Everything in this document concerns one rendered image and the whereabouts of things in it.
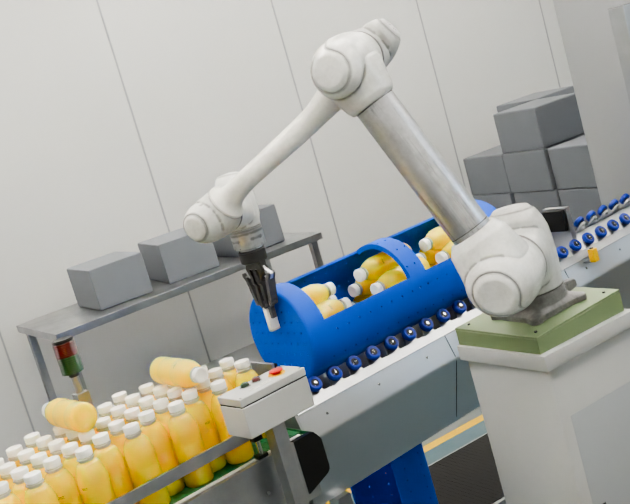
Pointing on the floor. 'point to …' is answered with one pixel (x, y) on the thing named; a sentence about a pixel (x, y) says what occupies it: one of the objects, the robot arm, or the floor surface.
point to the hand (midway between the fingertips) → (271, 317)
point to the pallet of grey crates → (537, 157)
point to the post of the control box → (286, 465)
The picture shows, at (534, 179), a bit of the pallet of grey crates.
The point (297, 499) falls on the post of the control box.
